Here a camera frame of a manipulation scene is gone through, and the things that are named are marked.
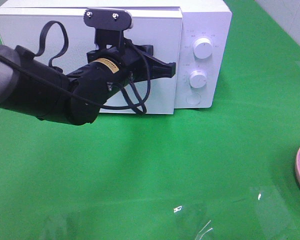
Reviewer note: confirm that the white microwave oven body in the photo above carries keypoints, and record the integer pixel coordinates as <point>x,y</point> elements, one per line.
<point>171,26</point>

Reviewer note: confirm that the white microwave knob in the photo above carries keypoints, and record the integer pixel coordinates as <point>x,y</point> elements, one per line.
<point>202,48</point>
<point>197,79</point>

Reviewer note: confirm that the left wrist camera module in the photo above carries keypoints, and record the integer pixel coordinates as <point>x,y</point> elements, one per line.
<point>109,25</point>

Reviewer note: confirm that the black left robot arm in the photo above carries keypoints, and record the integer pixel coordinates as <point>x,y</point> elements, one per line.
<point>29,87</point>

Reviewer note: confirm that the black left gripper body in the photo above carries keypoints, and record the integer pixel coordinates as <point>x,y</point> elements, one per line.
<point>109,67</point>

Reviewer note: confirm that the round white door-release button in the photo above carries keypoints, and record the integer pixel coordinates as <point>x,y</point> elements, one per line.
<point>193,99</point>

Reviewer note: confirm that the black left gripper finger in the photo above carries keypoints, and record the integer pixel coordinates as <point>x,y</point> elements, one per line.
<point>159,69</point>
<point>144,50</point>

